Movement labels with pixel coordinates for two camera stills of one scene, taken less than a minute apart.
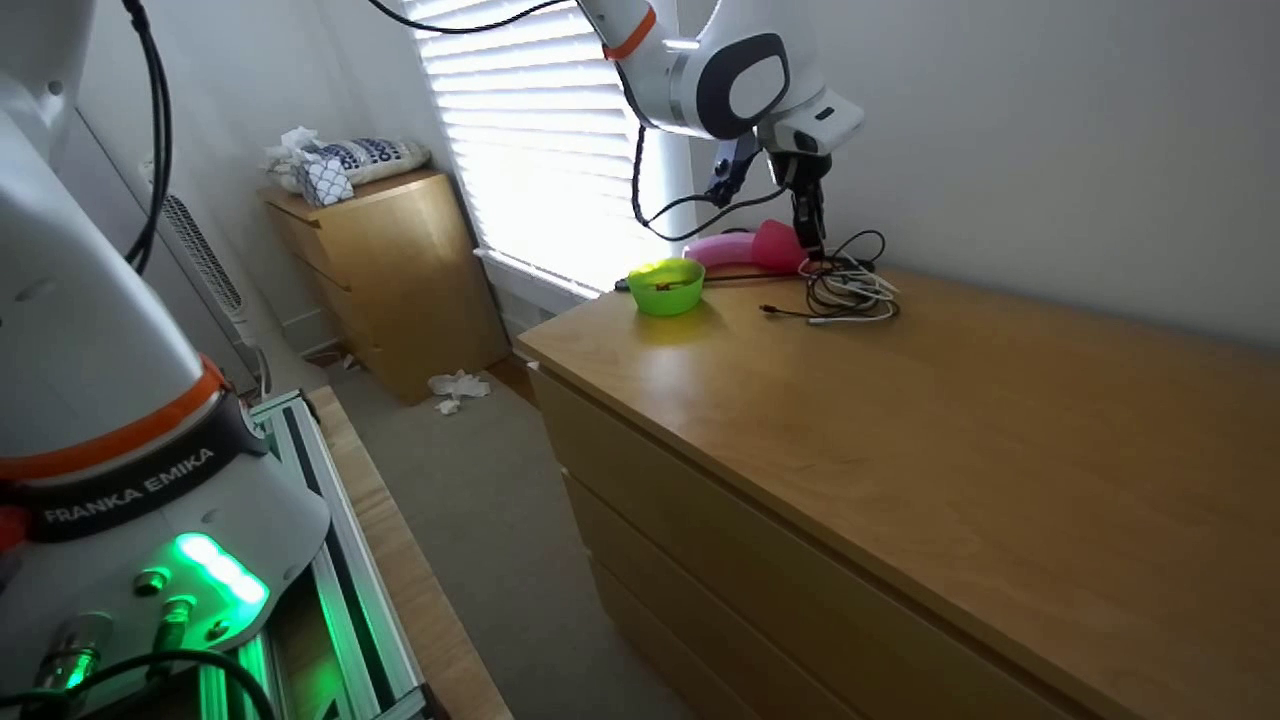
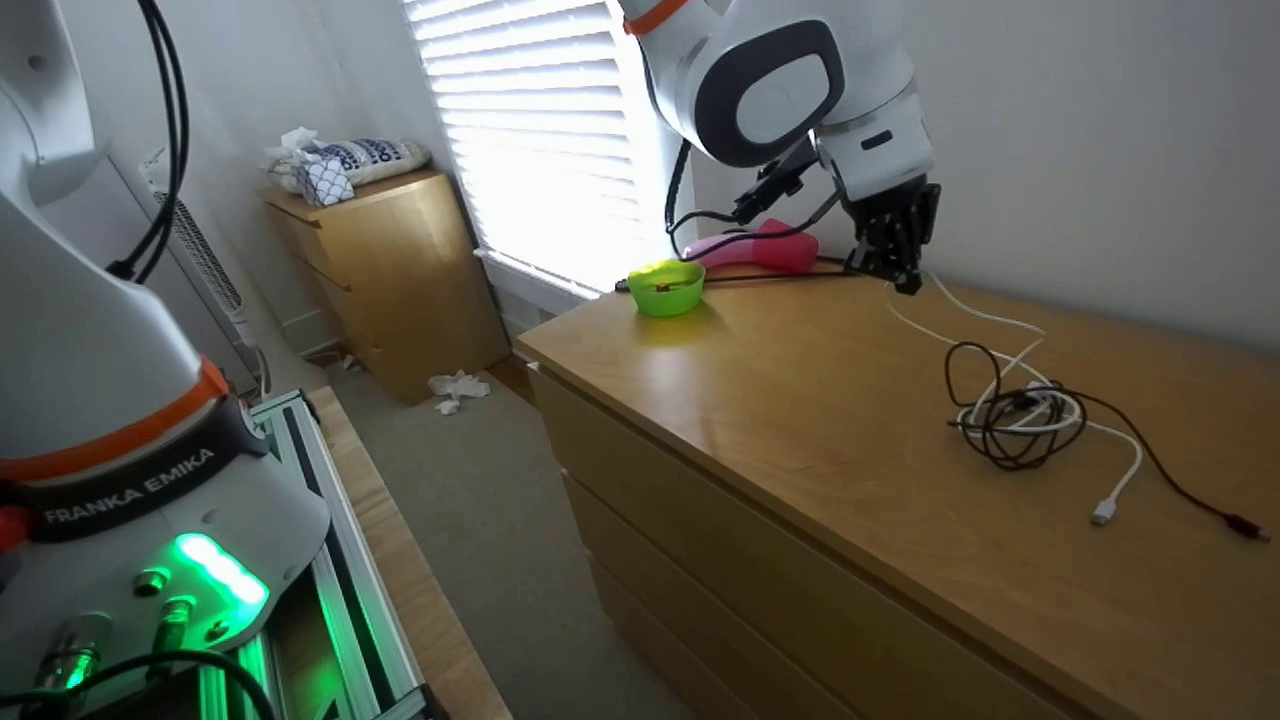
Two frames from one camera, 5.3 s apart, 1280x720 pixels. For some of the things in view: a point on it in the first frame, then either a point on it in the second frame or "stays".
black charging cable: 855,287 → 1030,425
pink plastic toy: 766,248 stays
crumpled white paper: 458,387 stays
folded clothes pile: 324,170 stays
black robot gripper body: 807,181 → 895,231
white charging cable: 851,295 → 1016,403
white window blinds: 544,134 stays
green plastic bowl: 671,287 stays
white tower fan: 208,299 stays
